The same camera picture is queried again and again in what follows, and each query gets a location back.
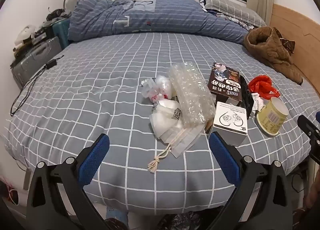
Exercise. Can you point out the yellow paper cup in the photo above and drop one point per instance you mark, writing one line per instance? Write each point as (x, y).
(268, 120)

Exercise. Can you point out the white rounded item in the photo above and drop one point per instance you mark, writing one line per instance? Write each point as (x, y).
(25, 31)

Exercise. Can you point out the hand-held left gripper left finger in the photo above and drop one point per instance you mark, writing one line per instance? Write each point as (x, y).
(93, 160)

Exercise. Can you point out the blue striped duvet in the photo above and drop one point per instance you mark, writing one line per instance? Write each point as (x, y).
(150, 19)

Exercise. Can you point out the red plastic bag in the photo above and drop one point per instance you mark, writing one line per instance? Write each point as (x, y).
(262, 86)

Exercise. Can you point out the white earphone box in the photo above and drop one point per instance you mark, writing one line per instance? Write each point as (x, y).
(230, 122)

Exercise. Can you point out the dark patterned cloth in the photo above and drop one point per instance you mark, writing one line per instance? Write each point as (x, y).
(287, 42)

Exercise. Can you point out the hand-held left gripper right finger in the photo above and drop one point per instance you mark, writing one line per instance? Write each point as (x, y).
(225, 160)

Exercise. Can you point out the grey suitcase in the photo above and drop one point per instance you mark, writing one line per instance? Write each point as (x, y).
(35, 57)

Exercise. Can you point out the bed with grey checked sheet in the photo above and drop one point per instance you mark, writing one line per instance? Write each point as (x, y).
(100, 110)

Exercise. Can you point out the white tissue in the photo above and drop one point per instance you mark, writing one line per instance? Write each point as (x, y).
(257, 102)

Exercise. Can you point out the bin with black bag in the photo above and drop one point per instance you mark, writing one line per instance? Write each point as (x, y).
(185, 222)

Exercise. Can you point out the black foil packet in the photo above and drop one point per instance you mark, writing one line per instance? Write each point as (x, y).
(247, 100)

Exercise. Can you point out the wooden headboard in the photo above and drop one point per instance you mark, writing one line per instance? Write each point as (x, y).
(300, 24)

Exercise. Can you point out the pile of dark clutter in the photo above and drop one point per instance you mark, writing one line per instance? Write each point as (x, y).
(56, 14)

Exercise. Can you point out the grey checked pillow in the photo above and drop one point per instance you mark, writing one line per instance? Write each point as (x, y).
(225, 2)

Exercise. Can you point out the brown quilted jacket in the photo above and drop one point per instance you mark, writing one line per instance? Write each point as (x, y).
(270, 49)

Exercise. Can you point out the clear bubble wrap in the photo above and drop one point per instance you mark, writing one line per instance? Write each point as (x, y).
(192, 95)

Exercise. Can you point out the dark striped cloth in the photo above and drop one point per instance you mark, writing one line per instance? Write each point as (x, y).
(237, 22)

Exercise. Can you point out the teal plastic stool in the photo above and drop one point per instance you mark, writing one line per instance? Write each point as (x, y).
(61, 32)

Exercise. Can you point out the brown printed box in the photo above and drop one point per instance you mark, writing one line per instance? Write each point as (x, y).
(225, 87)

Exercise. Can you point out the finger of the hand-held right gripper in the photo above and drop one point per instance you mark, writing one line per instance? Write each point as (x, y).
(318, 117)
(306, 126)

